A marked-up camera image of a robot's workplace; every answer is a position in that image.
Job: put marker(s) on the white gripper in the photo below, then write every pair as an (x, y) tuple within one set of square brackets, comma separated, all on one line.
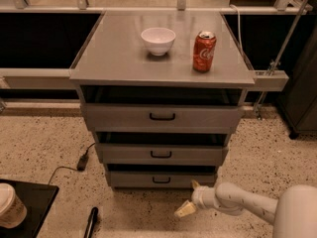
[(199, 195)]

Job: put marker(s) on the grey bottom drawer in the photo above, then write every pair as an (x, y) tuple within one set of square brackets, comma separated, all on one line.
[(155, 180)]

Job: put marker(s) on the grey drawer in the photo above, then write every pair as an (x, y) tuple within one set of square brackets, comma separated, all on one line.
[(155, 180), (161, 118), (161, 155)]

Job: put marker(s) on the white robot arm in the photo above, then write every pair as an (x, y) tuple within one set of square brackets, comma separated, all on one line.
[(293, 215)]

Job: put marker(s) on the grey middle drawer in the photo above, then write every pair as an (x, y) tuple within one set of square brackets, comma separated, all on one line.
[(161, 155)]

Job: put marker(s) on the grey drawer cabinet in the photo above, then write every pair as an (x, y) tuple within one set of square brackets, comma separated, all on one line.
[(161, 92)]

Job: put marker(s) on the grey top drawer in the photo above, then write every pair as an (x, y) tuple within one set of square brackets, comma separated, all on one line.
[(161, 118)]

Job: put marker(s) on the black stick object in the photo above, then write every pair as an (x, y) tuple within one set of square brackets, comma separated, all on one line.
[(91, 222)]

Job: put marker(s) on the slanted metal rod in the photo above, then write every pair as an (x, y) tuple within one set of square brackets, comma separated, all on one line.
[(281, 5)]

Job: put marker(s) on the dark cabinet at right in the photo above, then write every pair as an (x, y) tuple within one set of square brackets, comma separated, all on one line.
[(298, 101)]

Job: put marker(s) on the red cola can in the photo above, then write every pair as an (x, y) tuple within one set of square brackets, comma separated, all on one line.
[(203, 51)]

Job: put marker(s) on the white bowl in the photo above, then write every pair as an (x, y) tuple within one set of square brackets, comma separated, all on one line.
[(158, 41)]

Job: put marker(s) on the white paper coffee cup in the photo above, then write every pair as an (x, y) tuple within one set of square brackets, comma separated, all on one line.
[(12, 210)]

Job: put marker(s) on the black power adapter with cable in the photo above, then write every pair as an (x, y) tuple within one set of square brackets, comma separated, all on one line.
[(80, 166)]

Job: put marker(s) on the metal rail frame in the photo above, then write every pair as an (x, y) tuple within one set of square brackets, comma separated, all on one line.
[(33, 80)]

